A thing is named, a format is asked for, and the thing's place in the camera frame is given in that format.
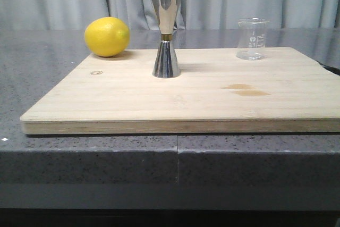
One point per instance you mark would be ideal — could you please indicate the clear glass beaker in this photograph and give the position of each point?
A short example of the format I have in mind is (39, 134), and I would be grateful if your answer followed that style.
(252, 39)

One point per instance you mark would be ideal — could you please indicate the steel double jigger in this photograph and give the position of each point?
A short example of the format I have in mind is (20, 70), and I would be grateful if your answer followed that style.
(166, 65)

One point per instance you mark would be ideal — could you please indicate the light wooden cutting board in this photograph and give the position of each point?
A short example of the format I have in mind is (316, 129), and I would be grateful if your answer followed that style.
(286, 91)

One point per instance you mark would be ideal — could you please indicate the yellow lemon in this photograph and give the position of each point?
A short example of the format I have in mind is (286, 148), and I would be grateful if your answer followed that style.
(107, 36)

